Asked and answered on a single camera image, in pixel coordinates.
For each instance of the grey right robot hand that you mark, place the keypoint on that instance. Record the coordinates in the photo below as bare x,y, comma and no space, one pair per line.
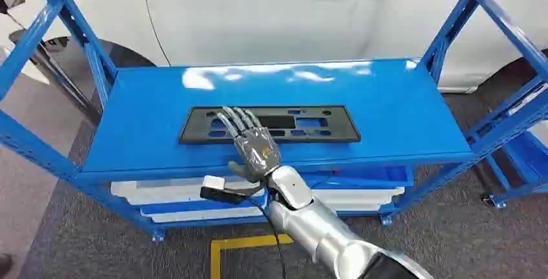
256,148

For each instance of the black plastic plate frame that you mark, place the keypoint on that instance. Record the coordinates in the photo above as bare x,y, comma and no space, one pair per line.
325,133

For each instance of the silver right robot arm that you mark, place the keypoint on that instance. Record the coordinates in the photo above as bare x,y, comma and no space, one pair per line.
317,230

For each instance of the yellow floor tape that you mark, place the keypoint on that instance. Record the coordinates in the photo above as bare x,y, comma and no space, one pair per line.
216,255

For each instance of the white car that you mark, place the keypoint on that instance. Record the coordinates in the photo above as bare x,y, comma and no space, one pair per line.
239,16

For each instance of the blue metal shelf rack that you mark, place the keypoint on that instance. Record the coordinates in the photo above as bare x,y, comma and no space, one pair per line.
524,157
385,110

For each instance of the black car tyre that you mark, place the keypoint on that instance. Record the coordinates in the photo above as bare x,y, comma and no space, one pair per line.
81,63

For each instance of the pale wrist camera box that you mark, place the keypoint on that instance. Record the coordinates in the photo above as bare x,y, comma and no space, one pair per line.
222,189

